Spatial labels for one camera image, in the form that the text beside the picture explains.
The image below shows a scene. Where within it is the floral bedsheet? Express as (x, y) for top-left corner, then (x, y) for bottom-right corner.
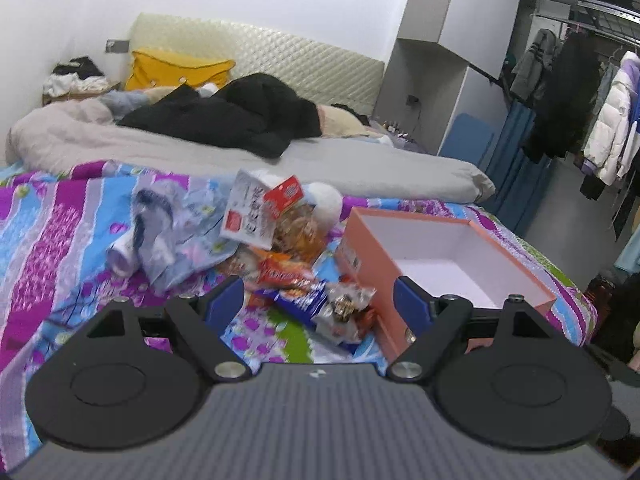
(0, 160), (598, 391)

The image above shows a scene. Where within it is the clear silver snack packet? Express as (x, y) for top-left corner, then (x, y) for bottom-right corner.
(312, 282), (378, 346)

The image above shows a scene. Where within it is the clear red-label noodle snack packet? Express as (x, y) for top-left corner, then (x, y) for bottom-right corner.
(262, 175), (328, 263)

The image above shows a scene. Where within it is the black hanging coat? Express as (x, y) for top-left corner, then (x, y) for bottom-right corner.
(522, 32), (603, 161)

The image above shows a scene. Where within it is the black jacket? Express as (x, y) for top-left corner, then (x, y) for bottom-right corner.
(116, 73), (323, 160)

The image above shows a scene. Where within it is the blue curtain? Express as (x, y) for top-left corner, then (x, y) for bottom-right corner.
(482, 100), (553, 233)

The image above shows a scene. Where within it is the beige pillow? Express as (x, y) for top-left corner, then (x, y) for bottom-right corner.
(320, 105), (381, 138)

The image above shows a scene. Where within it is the pile of clothes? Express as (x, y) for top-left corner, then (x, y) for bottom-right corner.
(44, 56), (110, 96)

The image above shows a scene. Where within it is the grey hanging jacket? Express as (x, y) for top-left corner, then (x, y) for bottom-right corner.
(510, 27), (558, 106)

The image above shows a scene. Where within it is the orange snack packet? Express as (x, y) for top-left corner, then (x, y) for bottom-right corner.
(250, 252), (317, 291)

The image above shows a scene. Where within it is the white plush toy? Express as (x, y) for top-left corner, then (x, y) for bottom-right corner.
(305, 181), (345, 233)

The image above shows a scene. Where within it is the white shrimp snack packet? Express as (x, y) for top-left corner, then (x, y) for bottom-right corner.
(220, 169), (286, 251)

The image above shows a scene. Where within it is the white wardrobe cabinet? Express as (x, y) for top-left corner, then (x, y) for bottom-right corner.
(372, 0), (525, 157)

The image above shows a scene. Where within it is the teal cloth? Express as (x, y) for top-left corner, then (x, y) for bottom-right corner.
(614, 225), (640, 276)

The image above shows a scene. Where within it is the pale blue garment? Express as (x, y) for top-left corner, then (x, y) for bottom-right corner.
(100, 89), (166, 122)

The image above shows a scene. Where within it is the cream quilted headboard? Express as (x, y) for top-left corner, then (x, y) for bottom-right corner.
(129, 12), (386, 121)

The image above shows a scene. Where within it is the grey duvet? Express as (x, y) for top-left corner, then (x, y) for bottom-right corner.
(6, 99), (497, 206)

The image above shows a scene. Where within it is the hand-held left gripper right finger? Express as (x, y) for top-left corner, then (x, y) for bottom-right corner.
(387, 276), (556, 382)

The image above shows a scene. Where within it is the blue snack packet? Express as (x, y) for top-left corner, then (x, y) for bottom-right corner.
(252, 282), (361, 346)

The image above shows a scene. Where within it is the white puffer jacket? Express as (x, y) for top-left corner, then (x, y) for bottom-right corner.
(582, 52), (640, 186)

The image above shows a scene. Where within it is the pink cardboard box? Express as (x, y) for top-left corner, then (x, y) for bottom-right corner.
(334, 206), (558, 367)

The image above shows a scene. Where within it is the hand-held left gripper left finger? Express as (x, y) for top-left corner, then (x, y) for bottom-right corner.
(85, 275), (253, 381)

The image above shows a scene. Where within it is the metal clothes rack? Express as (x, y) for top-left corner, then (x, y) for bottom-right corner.
(535, 0), (640, 51)

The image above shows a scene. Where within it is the pale blue plastic bag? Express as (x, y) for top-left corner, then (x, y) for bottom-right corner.
(131, 175), (241, 296)

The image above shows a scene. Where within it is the yellow pillow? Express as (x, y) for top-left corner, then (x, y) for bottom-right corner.
(124, 49), (236, 92)

